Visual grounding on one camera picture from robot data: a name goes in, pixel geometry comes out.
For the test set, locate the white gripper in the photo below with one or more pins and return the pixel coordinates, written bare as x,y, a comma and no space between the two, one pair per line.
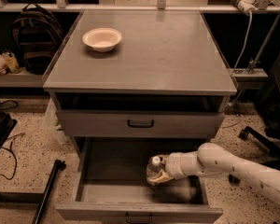
172,166

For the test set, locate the clear plastic water bottle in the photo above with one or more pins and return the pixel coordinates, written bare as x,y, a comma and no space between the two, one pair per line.
155,164

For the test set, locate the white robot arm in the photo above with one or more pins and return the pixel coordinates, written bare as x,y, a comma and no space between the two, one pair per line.
212,160

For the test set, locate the open lower grey drawer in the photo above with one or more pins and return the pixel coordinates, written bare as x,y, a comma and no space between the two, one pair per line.
112,186

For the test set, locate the closed upper grey drawer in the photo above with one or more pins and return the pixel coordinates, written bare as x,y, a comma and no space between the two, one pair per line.
140,124

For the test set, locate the grey drawer cabinet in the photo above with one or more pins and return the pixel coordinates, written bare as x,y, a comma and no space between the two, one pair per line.
166,61

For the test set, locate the black office chair base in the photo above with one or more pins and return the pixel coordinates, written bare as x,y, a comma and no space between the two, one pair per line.
262,147

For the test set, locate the black metal floor stand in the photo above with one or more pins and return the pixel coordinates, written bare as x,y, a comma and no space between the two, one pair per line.
40,199

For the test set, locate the clear plastic bag beside cabinet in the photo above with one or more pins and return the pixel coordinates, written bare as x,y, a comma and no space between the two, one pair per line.
52,124

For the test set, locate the white paper bowl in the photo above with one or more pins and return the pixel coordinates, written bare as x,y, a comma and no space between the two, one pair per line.
102,39

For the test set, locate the dark backpack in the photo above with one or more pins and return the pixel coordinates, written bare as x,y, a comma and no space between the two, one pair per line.
38,35

